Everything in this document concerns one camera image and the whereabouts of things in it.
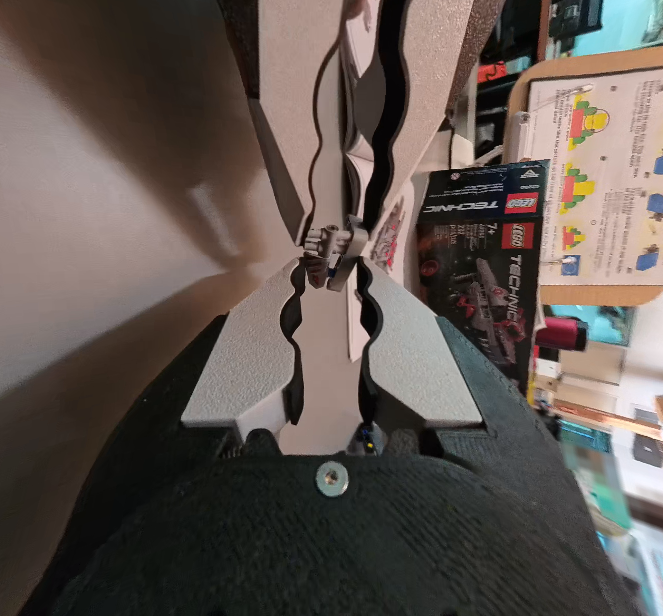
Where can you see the white desk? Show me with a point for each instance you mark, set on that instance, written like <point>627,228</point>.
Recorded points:
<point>103,160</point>

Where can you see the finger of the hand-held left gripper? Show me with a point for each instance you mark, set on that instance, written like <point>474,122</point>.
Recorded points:
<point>290,57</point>
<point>430,57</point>

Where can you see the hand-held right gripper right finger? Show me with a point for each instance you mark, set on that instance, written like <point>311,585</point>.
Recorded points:
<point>414,362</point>

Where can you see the grey toy brick assembly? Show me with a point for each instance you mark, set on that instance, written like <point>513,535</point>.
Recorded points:
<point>334,248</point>

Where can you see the pink cylinder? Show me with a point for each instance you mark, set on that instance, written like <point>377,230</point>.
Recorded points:
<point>562,334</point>

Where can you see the printed instruction sheet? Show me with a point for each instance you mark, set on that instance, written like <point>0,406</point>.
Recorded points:
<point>611,171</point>

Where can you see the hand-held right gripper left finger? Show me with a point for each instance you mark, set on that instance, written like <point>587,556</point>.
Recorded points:
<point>243,362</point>

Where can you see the black toy set box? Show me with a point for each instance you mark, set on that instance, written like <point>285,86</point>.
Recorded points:
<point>481,274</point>

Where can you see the wooden board with instruction sheet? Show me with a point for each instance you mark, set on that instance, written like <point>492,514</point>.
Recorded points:
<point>595,296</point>

